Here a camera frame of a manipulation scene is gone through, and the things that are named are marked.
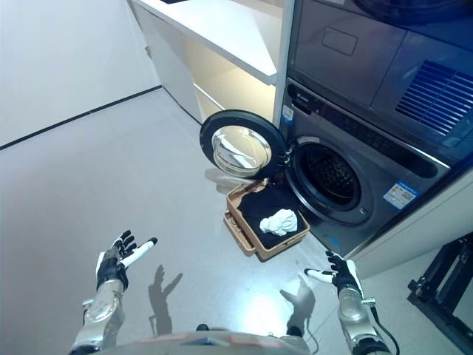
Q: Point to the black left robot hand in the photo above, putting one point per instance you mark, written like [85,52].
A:
[111,267]

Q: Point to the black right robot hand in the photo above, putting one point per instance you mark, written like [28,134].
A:
[341,271]

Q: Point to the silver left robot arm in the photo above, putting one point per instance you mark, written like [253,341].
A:
[99,316]

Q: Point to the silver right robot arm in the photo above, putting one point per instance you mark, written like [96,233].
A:
[360,320]

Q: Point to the tan plastic laundry basket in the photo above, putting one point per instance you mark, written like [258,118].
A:
[264,225]

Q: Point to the grey front-load washing machine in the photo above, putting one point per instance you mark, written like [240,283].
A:
[354,177]

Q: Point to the round washing machine door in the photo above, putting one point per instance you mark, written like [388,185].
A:
[242,146]

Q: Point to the black robot foot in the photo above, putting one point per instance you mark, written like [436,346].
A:
[202,327]
[294,330]

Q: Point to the white crumpled garment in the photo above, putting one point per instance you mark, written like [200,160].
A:
[279,222]

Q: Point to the blue energy label sticker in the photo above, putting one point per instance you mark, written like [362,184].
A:
[400,192]

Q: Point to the black garment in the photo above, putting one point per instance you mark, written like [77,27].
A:
[258,212]

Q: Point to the silver robot torso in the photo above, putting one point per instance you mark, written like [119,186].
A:
[214,342]

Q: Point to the grey dryer with vent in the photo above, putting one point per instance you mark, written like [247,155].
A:
[380,63]

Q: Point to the white shelf cabinet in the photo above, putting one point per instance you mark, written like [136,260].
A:
[218,48]

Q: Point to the black metal frame stand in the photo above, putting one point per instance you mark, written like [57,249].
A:
[441,292]

